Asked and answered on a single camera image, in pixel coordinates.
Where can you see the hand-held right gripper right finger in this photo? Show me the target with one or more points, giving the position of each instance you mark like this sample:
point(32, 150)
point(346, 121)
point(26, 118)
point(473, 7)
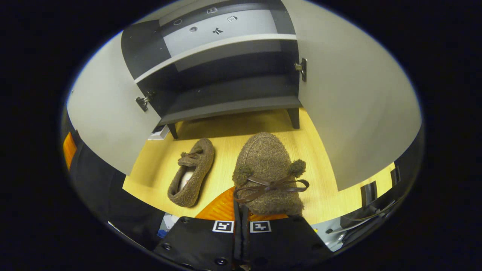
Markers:
point(282, 241)

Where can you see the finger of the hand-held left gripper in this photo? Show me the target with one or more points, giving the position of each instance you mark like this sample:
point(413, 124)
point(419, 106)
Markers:
point(69, 148)

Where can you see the brown fuzzy shoe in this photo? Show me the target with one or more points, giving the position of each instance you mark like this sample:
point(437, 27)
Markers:
point(199, 165)
point(265, 158)

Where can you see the white box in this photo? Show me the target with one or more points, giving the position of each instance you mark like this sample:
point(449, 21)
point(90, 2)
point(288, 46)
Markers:
point(158, 132)

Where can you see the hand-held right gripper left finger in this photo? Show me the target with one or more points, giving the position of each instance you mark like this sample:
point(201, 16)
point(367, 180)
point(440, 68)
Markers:
point(196, 241)

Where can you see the metal door hinge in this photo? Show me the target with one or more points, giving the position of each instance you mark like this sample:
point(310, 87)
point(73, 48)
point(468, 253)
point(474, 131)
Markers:
point(143, 101)
point(302, 69)

